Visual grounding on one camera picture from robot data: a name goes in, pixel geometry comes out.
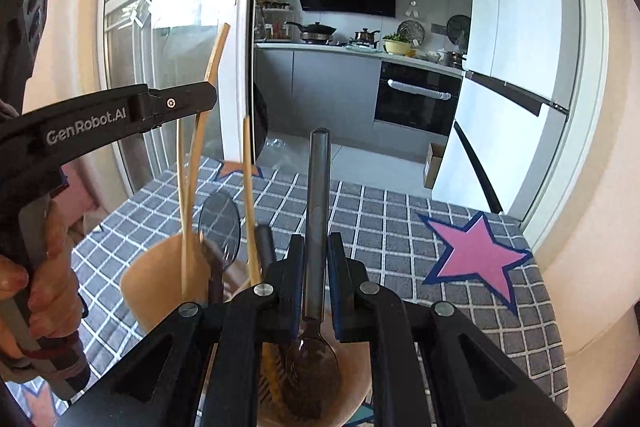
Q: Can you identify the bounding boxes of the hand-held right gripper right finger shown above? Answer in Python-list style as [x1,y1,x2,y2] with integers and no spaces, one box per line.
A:
[327,232,576,427]

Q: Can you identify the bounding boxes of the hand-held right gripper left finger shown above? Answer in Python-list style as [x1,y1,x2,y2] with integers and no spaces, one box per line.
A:
[60,234,306,427]

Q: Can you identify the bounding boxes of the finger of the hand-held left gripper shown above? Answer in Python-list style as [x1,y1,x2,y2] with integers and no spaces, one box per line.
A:
[135,81,218,131]

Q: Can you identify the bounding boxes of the dark utensil handles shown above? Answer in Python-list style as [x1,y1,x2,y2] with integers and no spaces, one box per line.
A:
[254,225,277,280]

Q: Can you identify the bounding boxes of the black handle spoon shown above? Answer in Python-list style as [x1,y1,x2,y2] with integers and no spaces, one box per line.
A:
[197,191,242,305]
[284,128,342,420]

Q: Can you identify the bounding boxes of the beige plastic utensil holder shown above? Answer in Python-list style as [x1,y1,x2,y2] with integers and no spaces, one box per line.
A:
[120,232,373,427]

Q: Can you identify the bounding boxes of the person's left hand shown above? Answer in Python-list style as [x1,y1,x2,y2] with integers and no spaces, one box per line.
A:
[0,202,86,373]

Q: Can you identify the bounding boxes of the grey checkered star tablecloth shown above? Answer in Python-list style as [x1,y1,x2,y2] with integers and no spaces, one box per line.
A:
[0,154,571,427]

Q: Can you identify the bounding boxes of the spice rack with bottles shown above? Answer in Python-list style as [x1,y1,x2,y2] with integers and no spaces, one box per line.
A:
[255,1,293,42]

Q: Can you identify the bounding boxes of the grey lower kitchen cabinet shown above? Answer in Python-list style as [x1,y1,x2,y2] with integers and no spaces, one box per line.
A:
[254,47,381,148]

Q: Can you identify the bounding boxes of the cardboard box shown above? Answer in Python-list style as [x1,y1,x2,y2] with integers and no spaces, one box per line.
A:
[422,142,448,190]

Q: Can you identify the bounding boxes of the black wok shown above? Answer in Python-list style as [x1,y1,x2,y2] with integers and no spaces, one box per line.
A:
[285,21,338,44]

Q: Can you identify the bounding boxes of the black built-in oven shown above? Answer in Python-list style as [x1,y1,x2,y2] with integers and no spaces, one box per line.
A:
[374,61,463,138]

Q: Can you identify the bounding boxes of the patterned round plate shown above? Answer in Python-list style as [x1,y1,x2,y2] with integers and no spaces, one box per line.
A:
[397,19,426,45]

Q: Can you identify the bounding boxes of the white refrigerator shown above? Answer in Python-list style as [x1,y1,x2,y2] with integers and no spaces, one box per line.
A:
[432,0,586,228]

